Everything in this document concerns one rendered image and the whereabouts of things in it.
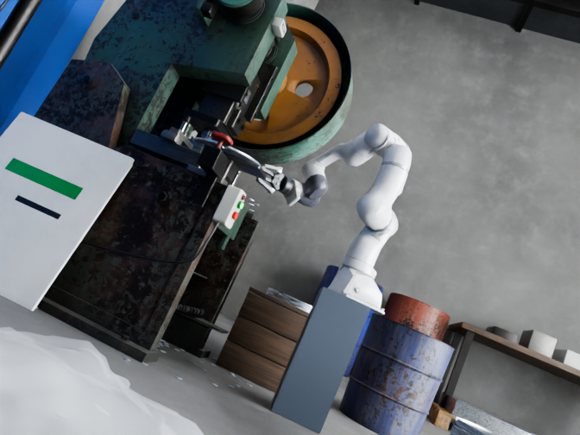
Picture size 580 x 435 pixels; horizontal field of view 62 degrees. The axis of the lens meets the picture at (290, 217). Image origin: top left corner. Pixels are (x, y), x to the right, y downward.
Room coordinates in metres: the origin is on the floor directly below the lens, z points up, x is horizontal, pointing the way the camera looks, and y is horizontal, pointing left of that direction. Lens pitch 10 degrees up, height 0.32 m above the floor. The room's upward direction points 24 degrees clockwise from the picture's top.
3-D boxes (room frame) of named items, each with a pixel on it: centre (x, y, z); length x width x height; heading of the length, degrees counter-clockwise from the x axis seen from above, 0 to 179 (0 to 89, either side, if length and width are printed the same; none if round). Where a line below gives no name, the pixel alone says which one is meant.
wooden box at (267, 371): (2.24, -0.19, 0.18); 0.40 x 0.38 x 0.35; 83
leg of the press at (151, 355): (1.70, 0.66, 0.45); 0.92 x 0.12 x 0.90; 76
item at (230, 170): (1.89, 0.29, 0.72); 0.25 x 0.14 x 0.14; 76
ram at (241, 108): (1.92, 0.42, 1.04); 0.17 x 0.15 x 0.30; 76
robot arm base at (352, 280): (1.76, -0.34, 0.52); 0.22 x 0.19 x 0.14; 86
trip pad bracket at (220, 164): (1.57, 0.31, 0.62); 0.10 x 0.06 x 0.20; 166
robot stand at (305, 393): (1.76, -0.30, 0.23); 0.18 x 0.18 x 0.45; 86
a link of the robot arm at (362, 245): (1.79, -0.32, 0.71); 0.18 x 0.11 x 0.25; 145
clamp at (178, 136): (1.77, 0.50, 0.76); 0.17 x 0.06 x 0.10; 166
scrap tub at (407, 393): (2.37, -0.78, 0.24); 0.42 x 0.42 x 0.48
